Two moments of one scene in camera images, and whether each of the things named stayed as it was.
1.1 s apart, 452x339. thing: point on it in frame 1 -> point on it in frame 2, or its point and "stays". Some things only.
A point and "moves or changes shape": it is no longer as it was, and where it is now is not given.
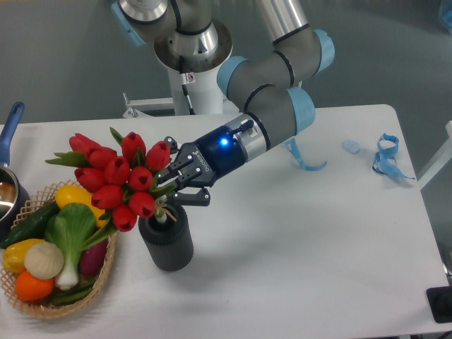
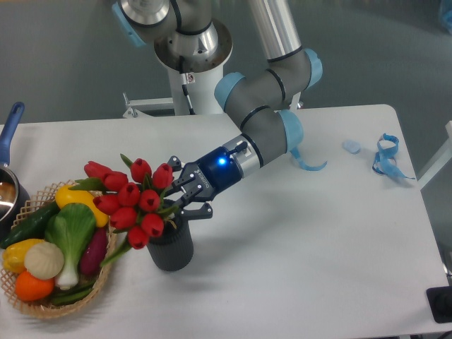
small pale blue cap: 352,146 stays
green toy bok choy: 70,227 stays
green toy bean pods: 73,295 stays
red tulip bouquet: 126,175 moves or changes shape
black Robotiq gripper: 214,155 -> 200,180
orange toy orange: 29,288 stays
